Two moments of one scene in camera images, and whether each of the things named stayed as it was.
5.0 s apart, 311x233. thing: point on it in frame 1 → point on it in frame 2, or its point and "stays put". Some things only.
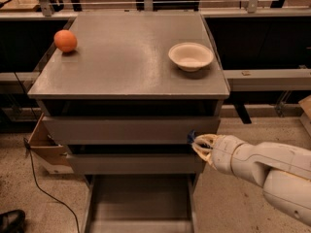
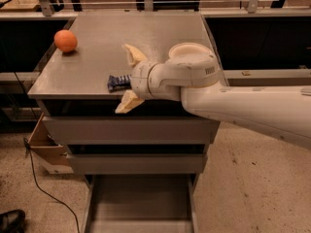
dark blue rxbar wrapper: [190, 137] → [120, 83]
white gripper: [223, 153] → [140, 79]
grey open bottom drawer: [140, 203] stays put
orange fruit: [65, 41] stays put
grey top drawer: [127, 129] stays put
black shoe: [13, 221] stays put
